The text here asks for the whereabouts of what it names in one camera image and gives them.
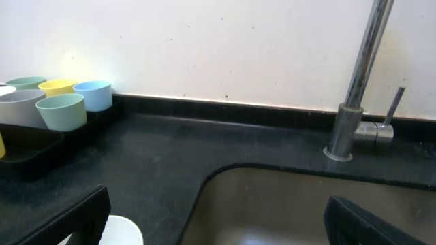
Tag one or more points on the steel tap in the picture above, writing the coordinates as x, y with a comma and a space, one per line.
344, 132

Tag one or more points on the black tray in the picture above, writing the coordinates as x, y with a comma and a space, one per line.
30, 149

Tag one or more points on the green cup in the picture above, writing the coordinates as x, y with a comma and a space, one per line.
24, 82
63, 114

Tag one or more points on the white cup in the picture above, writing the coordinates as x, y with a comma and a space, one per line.
121, 233
5, 90

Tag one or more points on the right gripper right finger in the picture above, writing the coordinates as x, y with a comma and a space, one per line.
354, 224

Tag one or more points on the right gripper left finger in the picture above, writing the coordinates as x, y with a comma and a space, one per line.
81, 217

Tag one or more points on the yellow cup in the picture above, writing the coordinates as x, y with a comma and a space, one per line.
56, 87
2, 146

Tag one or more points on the steel sink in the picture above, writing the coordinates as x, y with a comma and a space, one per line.
289, 204

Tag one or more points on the blue cup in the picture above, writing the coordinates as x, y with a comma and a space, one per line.
95, 97

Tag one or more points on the grey cup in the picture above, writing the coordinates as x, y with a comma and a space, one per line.
17, 109

